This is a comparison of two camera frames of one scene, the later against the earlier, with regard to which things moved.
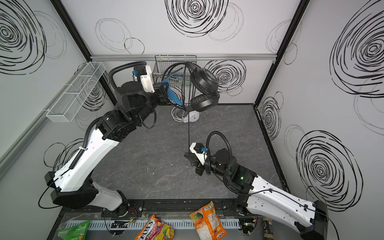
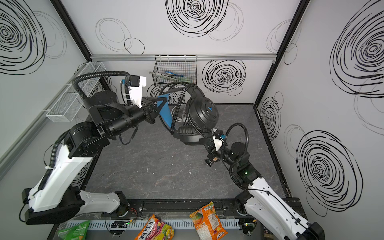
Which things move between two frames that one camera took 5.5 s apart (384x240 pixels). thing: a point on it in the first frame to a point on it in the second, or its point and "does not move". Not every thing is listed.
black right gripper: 195,161 to 212,154
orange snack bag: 207,223 does not move
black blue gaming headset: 191,88 to 202,114
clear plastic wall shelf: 66,108 does not move
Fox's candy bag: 153,229 does not move
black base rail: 180,208 does not move
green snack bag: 77,232 does not move
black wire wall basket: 174,68 does not move
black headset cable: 187,90 to 182,101
